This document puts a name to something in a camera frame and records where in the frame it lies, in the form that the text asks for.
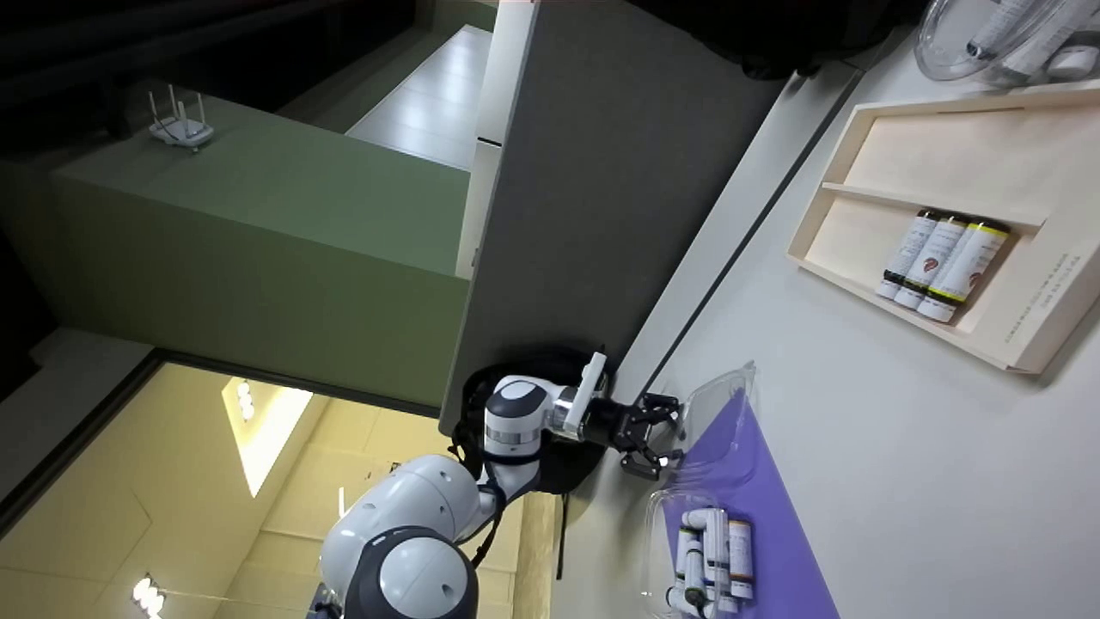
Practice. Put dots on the white tube in wooden tray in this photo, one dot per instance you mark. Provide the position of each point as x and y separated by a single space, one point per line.
908 255
965 273
932 262

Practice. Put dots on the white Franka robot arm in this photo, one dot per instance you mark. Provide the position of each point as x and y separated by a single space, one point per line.
414 518

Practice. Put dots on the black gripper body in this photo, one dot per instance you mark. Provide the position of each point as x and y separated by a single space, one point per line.
625 428

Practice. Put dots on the clear plastic bowl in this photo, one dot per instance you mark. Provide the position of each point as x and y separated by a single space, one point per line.
709 562

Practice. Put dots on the gray desk partition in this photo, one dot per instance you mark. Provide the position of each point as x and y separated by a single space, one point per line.
597 182

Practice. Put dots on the clear plastic bowl lid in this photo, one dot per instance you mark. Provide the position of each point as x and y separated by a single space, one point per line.
724 412

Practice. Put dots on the white wifi router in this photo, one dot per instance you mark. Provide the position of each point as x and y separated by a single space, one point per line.
180 126

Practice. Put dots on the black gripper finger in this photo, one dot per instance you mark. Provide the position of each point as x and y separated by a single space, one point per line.
668 408
646 463

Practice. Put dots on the purple mat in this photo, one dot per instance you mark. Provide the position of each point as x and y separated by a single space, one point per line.
785 550

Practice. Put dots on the round clear container with items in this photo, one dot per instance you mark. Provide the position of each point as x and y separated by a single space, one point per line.
1008 37

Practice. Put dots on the wooden tray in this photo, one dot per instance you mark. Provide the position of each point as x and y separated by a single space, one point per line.
1020 171

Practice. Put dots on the white tube with black cap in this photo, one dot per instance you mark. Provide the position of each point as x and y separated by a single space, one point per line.
742 559
693 519
690 602
716 550
690 559

